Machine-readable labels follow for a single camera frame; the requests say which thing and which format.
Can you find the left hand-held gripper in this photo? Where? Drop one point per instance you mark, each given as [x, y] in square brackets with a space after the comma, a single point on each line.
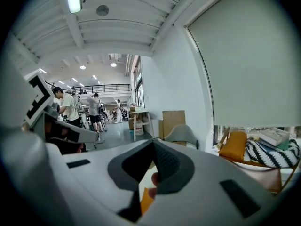
[38, 98]

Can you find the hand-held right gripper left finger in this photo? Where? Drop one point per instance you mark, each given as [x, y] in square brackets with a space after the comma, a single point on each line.
[89, 187]

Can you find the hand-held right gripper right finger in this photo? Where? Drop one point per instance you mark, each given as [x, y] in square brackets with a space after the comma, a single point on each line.
[202, 187]

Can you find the orange cloth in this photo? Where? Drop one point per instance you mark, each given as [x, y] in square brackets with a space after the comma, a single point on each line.
[146, 201]

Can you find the orange pillow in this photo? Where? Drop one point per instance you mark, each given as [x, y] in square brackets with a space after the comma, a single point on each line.
[232, 146]

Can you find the person's left hand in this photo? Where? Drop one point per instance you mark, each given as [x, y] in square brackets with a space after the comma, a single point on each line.
[80, 147]

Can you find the black mezzanine railing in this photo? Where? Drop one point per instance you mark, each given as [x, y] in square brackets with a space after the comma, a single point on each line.
[105, 88]

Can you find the grey shell chair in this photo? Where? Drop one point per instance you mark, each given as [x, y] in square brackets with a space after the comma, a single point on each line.
[182, 134]

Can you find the row of ceiling strip lights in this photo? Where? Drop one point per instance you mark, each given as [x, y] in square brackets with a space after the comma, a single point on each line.
[74, 79]

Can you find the light wooden table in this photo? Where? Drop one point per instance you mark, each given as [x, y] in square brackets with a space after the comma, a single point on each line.
[141, 113]

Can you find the wooden shelf rack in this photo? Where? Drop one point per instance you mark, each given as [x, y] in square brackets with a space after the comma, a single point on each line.
[270, 180]

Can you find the round ceiling downlight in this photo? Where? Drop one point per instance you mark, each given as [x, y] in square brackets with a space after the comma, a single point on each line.
[82, 67]
[113, 64]

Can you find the black framed window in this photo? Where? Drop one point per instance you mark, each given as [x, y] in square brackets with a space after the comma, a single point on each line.
[139, 91]

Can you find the brown cardboard box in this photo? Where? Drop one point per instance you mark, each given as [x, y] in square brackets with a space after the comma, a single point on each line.
[174, 123]

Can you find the black white striped pillow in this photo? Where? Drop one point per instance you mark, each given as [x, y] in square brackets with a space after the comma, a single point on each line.
[270, 155]

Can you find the pale cover book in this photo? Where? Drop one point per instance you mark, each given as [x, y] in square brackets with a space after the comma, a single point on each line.
[274, 135]

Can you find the round ceiling speaker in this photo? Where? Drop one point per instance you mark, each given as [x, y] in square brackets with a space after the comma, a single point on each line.
[102, 10]

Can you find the grey roller blind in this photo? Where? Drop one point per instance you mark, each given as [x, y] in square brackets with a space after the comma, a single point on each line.
[247, 55]

